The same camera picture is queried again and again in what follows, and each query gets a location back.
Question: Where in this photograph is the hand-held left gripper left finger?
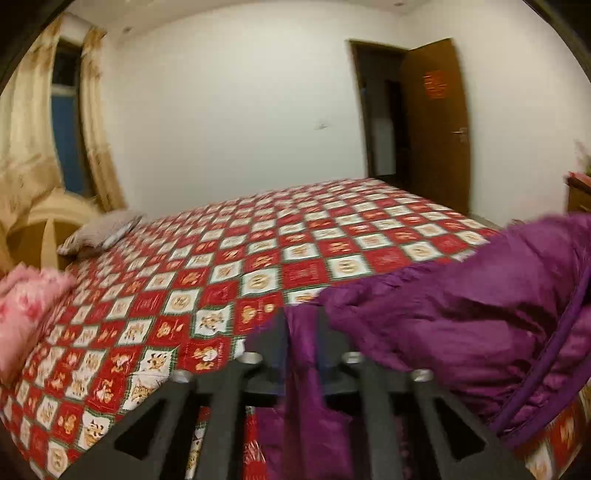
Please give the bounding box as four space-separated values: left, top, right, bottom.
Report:
60 307 290 480

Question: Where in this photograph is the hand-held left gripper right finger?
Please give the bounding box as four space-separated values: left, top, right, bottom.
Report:
316 307 536 480

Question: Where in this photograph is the purple hooded puffer jacket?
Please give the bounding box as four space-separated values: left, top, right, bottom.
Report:
256 212 591 480

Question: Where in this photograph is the red checkered printed bed quilt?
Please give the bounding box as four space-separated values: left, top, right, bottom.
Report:
0 178 591 480

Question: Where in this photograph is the striped grey pillow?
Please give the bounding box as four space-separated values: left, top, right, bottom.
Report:
56 210 148 259

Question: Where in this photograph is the brown wooden door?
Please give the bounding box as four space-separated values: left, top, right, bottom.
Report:
401 38 472 217

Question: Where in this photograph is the pink folded floral blanket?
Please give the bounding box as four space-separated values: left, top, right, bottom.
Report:
0 265 78 387

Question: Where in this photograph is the cream wooden headboard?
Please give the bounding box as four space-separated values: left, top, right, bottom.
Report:
0 189 100 274

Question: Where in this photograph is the narrow beige floral curtain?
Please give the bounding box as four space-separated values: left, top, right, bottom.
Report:
79 27 128 213

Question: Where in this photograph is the red paper door decoration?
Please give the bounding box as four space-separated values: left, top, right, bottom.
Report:
422 70 447 100

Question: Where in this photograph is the brown wooden cabinet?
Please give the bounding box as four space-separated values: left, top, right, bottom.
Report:
567 171 591 214

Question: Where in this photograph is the window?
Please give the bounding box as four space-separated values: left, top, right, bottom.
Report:
50 39 93 197

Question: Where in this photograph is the wide beige floral curtain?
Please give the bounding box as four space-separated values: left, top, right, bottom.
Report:
0 14 66 232

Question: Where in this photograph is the dark wooden door frame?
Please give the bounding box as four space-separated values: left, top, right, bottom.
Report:
348 39 410 186

